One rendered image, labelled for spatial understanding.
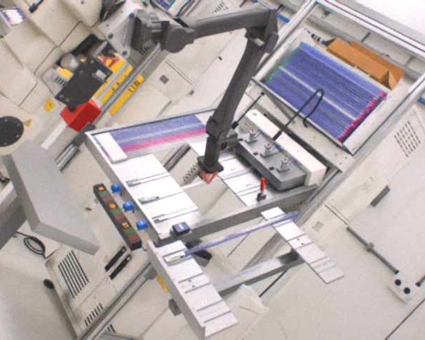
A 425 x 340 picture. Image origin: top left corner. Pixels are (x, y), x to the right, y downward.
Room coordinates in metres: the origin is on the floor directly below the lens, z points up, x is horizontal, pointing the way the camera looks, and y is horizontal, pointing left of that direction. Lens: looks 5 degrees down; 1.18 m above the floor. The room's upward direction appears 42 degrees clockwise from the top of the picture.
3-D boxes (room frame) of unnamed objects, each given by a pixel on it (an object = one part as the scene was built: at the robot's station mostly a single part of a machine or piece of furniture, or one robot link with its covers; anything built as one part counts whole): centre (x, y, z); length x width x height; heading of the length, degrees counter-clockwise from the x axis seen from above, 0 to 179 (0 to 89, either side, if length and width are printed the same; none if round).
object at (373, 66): (2.56, -0.25, 1.82); 0.68 x 0.30 x 0.20; 50
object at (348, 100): (2.26, -0.14, 1.52); 0.51 x 0.13 x 0.27; 50
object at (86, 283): (2.39, -0.17, 0.31); 0.70 x 0.65 x 0.62; 50
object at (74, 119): (2.50, 0.68, 0.39); 0.24 x 0.24 x 0.78; 50
